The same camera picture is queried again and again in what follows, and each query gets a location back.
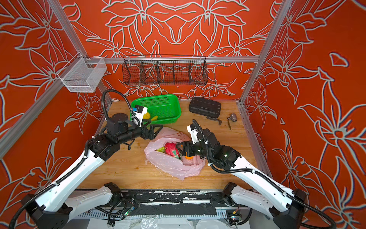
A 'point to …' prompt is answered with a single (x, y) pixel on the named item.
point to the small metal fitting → (233, 117)
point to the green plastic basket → (167, 107)
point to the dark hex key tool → (215, 119)
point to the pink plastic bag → (169, 165)
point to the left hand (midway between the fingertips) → (155, 122)
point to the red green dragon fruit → (171, 149)
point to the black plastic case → (207, 107)
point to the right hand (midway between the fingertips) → (178, 145)
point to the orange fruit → (188, 158)
